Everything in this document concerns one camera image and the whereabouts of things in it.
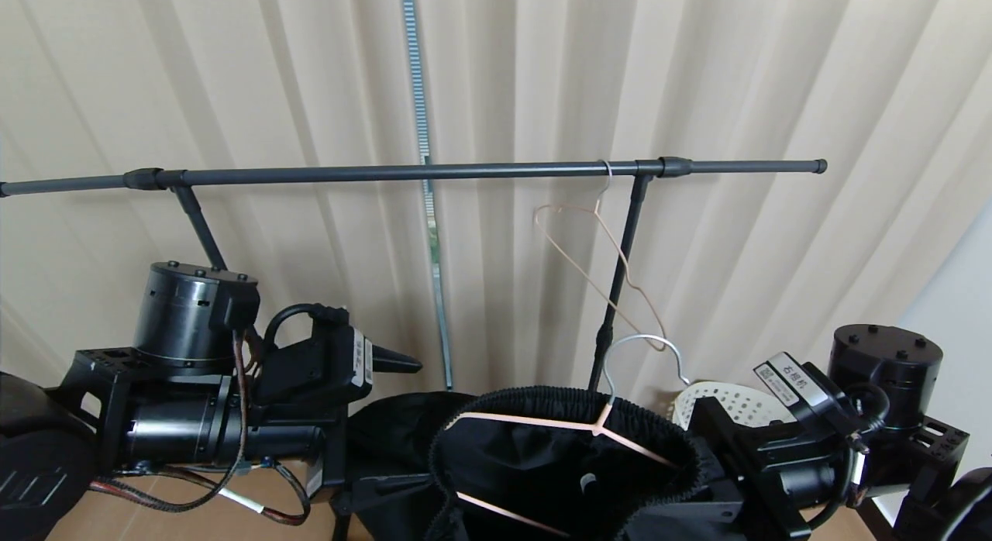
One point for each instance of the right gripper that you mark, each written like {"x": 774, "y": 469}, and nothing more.
{"x": 775, "y": 479}

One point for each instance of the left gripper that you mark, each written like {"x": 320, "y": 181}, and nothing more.
{"x": 194, "y": 436}

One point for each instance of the pink clothes hanger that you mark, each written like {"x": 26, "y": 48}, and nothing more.
{"x": 577, "y": 268}
{"x": 542, "y": 423}

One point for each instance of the black shorts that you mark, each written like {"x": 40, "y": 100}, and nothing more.
{"x": 542, "y": 479}

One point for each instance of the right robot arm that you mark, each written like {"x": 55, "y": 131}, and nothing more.
{"x": 883, "y": 370}

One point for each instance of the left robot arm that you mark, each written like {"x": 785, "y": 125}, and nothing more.
{"x": 186, "y": 316}

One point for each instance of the white laundry basket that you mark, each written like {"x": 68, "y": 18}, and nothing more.
{"x": 736, "y": 405}

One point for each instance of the black clothes rack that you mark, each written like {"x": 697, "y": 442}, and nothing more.
{"x": 310, "y": 174}

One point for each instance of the beige curtain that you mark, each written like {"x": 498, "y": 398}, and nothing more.
{"x": 775, "y": 76}

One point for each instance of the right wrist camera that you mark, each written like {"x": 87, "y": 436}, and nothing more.
{"x": 806, "y": 394}

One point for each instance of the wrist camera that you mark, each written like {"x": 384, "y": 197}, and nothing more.
{"x": 310, "y": 366}
{"x": 806, "y": 394}

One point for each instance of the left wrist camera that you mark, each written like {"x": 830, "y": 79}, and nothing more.
{"x": 310, "y": 366}

